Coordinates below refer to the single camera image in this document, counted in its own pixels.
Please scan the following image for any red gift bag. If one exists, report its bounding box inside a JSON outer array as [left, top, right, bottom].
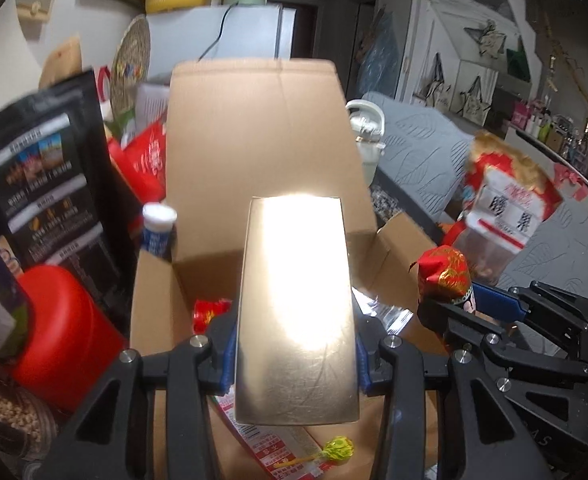
[[106, 120, 169, 211]]

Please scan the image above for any clear plastic nut jar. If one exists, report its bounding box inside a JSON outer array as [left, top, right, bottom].
[[0, 365, 59, 461]]

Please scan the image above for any blue white bottle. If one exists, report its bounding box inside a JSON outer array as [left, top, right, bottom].
[[138, 202, 178, 261]]

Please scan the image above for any blue plastic cover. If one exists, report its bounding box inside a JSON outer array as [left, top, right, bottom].
[[359, 7, 407, 93]]

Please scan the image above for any red yellow candy packet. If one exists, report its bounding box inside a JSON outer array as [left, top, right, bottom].
[[192, 297, 235, 336]]

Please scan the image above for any small red gold packet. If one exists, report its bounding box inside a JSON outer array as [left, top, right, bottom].
[[409, 246, 475, 311]]

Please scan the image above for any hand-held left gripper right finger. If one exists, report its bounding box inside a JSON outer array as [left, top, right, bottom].
[[351, 300, 555, 480]]

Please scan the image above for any tan paper bag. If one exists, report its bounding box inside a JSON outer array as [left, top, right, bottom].
[[40, 35, 83, 88]]

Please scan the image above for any white stair cabinet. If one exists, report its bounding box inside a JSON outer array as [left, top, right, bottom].
[[426, 0, 545, 131]]

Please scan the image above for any pink ribbon decoration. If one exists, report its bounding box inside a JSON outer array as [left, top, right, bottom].
[[554, 162, 588, 201]]

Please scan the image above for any white printed paper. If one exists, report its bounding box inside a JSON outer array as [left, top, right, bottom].
[[136, 82, 171, 131]]

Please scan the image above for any clear white-label nut bag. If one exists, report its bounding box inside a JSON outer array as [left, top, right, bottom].
[[461, 165, 550, 283]]

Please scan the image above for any shiny gold box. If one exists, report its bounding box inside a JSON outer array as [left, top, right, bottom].
[[234, 195, 362, 427]]

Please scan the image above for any white thermos kettle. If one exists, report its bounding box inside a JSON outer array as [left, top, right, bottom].
[[345, 99, 387, 186]]

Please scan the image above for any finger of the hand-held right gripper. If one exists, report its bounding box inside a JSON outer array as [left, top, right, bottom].
[[473, 281, 588, 348], [416, 299, 588, 378]]

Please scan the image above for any row of small bottles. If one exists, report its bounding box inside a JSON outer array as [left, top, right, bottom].
[[511, 100, 588, 181]]

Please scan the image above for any brown cardboard box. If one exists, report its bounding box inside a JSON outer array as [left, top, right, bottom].
[[128, 57, 455, 480]]

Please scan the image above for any white fridge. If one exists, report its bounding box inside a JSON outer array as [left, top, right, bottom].
[[144, 2, 297, 81]]

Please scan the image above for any yellow green lollipop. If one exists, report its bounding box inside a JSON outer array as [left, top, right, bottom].
[[273, 436, 355, 470]]

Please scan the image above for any red canister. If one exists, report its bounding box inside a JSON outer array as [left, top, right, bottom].
[[11, 265, 129, 413]]

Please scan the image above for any beige tote bag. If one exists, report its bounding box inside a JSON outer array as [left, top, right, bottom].
[[456, 72, 497, 128], [424, 52, 452, 113]]

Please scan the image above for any red white snack packet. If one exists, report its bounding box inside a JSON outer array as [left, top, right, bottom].
[[209, 392, 335, 480]]

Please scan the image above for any yellow red snack bag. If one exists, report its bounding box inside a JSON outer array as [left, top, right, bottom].
[[466, 131, 565, 221]]

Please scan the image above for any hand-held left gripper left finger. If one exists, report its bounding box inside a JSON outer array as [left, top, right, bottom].
[[36, 300, 239, 480]]

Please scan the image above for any dark brown door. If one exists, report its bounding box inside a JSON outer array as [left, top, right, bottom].
[[294, 2, 319, 61]]

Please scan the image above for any black snack bag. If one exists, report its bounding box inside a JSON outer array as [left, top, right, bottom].
[[0, 67, 139, 331]]

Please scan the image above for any black power cable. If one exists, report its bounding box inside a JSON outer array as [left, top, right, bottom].
[[196, 2, 239, 63]]

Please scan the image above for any round woven plate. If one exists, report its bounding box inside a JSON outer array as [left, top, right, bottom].
[[110, 15, 152, 121]]

